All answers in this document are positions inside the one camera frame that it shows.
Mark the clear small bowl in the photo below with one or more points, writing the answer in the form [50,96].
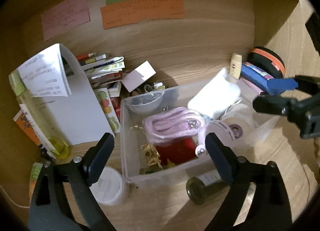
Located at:
[145,103]

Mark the tall yellow spray bottle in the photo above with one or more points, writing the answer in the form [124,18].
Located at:
[55,146]

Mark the orange green lotion bottle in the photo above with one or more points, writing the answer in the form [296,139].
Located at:
[35,171]

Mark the orange sticky note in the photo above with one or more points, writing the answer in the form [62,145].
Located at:
[134,11]

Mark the dark green glass bottle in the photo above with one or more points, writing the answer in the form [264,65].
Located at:
[200,187]

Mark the stack of booklets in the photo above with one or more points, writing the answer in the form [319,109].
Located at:
[102,70]

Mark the white paper notebook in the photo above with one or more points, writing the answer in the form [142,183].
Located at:
[62,93]

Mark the black orange zip case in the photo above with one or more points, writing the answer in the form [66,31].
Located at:
[268,61]

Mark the white round lid container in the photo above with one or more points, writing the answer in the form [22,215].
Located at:
[110,189]

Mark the white cloth pouch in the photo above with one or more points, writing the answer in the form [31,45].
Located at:
[216,96]

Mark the white card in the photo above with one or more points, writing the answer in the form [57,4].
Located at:
[138,76]

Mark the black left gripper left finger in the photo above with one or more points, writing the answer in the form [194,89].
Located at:
[49,207]

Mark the orange sunscreen tube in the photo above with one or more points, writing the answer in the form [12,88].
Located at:
[26,127]

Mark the blue pencil case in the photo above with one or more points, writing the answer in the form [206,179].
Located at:
[265,81]

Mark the fruit print booklet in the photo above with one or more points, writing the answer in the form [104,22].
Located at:
[108,109]

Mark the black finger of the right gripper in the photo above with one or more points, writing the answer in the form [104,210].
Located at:
[305,113]

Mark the pink sticky note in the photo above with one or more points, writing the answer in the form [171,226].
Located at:
[63,17]

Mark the clear plastic storage bin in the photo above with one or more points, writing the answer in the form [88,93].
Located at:
[173,121]

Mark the small cream bottle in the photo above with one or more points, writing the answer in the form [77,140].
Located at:
[235,65]

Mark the white tape roll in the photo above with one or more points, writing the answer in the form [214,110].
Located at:
[240,119]

